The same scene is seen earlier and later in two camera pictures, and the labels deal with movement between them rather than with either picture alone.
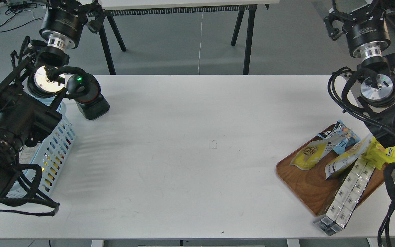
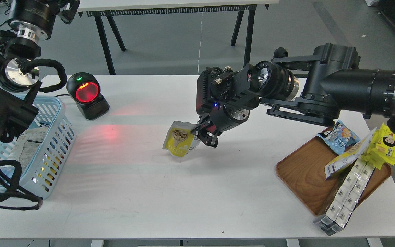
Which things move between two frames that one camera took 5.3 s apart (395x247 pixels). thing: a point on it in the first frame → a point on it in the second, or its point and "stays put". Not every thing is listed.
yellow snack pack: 377,155 stays put
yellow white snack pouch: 312,153 → 180,140
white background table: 108,8 stays put
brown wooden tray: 311,186 stays put
